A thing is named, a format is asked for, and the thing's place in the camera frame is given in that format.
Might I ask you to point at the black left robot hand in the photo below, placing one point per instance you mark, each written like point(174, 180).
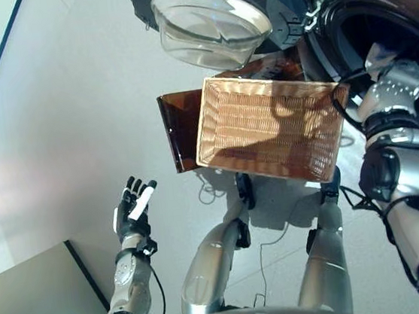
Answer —
point(130, 223)

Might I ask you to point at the grey front-load washing machine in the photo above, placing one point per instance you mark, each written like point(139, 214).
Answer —
point(334, 55)

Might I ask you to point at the silver left robot leg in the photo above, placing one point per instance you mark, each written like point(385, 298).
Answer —
point(210, 263)

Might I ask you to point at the silver robot leg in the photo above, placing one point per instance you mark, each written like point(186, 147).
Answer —
point(326, 265)
point(210, 263)

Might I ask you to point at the brown glossy stool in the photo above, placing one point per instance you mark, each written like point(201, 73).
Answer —
point(180, 130)

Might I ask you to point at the beige box with black edge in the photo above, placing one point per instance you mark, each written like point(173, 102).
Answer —
point(31, 291)

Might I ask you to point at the large rectangular wicker basket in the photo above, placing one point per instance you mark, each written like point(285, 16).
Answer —
point(247, 122)

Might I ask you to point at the silver right robot leg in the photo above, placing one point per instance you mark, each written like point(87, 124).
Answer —
point(326, 265)

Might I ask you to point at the round glass washer door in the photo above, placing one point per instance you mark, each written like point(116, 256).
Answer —
point(213, 24)

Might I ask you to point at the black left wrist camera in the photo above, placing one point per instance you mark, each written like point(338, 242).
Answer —
point(149, 247)

